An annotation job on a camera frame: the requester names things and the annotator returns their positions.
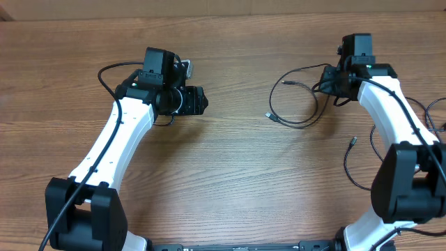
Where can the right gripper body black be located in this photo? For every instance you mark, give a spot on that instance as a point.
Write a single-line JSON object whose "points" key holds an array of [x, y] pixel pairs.
{"points": [[330, 84]]}

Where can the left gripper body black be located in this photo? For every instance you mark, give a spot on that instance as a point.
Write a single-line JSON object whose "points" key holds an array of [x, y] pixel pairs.
{"points": [[191, 102]]}

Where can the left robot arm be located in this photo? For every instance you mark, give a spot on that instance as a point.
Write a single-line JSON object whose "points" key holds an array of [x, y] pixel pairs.
{"points": [[84, 211]]}

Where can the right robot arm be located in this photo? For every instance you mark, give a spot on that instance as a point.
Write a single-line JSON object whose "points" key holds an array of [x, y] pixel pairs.
{"points": [[409, 188]]}

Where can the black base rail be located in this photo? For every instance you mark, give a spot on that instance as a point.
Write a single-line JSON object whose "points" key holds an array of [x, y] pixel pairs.
{"points": [[240, 247]]}

